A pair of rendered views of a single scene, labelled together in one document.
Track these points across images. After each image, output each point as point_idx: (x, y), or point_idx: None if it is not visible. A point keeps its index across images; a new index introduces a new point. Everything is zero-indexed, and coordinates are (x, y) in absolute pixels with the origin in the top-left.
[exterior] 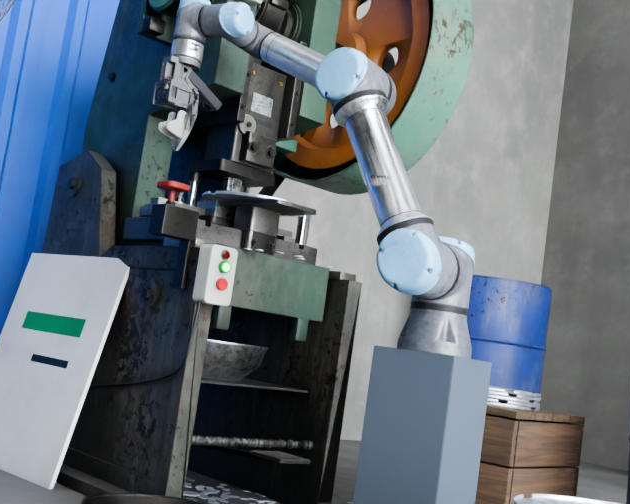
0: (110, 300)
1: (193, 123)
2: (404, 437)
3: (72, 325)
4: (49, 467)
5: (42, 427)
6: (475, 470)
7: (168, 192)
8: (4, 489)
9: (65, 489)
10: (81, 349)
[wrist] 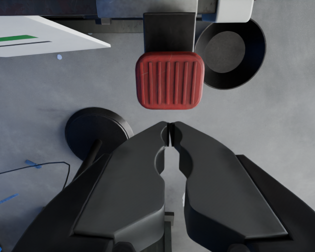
0: (41, 27)
1: (274, 181)
2: None
3: (13, 38)
4: (101, 46)
5: (71, 46)
6: None
7: None
8: (113, 72)
9: (109, 36)
10: (53, 38)
